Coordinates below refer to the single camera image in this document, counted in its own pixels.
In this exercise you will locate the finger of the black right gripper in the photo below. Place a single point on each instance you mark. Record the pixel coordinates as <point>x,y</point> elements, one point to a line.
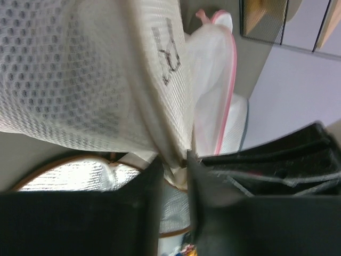
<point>305,162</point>

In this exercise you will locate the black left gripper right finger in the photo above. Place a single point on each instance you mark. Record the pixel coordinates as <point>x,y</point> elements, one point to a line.
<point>227,222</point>

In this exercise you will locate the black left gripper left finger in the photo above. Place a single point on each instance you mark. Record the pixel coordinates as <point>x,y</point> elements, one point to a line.
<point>121,222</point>

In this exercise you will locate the beige mesh bag with glasses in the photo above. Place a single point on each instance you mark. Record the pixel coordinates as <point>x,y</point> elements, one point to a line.
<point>108,76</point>

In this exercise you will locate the beige foil lined bear bag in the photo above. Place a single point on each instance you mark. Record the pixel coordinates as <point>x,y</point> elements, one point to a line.
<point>90,172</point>

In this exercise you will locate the grey trimmed white mesh bag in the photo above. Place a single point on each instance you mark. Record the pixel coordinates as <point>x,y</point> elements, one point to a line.
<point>236,125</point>

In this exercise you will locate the pink trimmed bag centre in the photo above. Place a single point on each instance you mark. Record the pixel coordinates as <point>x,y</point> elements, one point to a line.
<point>212,54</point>

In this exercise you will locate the black wire shelf rack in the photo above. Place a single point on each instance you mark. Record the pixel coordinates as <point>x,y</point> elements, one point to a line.
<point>308,26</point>

